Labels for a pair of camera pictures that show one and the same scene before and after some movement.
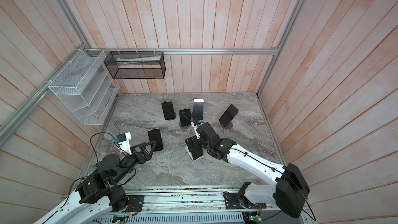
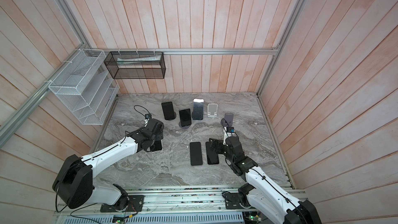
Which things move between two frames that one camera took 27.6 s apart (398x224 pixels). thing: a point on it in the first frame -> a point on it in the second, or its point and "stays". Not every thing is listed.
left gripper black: (147, 156) -> (160, 136)
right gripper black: (195, 139) -> (220, 142)
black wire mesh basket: (136, 65) stays
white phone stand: (190, 154) -> (212, 110)
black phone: (195, 146) -> (212, 157)
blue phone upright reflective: (198, 108) stays
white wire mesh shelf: (85, 85) stays
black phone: (228, 115) -> (196, 153)
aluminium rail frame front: (238, 205) stays
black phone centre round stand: (185, 117) stays
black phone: (168, 109) stays
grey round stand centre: (184, 127) stays
